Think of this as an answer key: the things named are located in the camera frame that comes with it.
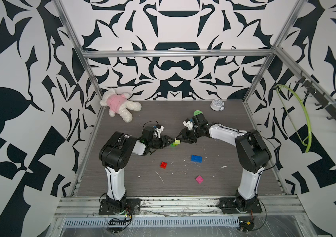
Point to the small yellow connector box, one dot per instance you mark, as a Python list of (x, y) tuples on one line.
[(246, 226)]

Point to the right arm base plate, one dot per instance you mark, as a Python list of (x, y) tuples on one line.
[(239, 205)]

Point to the green hoop tube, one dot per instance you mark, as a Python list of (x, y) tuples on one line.
[(307, 141)]

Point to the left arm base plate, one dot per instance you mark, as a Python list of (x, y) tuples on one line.
[(117, 207)]

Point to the white plush toy pink shirt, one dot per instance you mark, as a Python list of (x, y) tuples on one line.
[(119, 104)]

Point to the pink lego brick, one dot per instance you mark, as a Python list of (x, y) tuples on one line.
[(199, 179)]

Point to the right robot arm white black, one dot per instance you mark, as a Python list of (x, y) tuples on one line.
[(253, 153)]

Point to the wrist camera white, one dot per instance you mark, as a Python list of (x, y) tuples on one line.
[(188, 123), (158, 129)]

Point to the red lego brick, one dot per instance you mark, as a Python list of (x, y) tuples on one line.
[(163, 165)]

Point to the lime lego brick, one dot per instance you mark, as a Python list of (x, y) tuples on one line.
[(177, 142)]

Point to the blue lego brick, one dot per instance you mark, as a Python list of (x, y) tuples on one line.
[(196, 159)]

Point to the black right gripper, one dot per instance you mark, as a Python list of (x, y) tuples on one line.
[(183, 137)]

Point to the green lidded jar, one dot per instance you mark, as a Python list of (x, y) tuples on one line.
[(197, 112)]

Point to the black hook rack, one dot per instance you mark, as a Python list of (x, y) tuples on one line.
[(322, 99)]

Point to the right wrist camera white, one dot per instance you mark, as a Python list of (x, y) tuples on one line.
[(188, 123)]

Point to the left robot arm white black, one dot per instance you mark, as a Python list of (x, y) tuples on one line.
[(115, 155)]

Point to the small white alarm clock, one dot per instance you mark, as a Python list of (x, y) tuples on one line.
[(217, 105)]

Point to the aluminium front rail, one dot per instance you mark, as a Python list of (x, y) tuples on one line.
[(181, 206)]

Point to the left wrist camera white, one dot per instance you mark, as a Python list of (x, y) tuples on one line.
[(158, 129)]

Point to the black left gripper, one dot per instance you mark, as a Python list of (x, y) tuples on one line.
[(160, 140)]

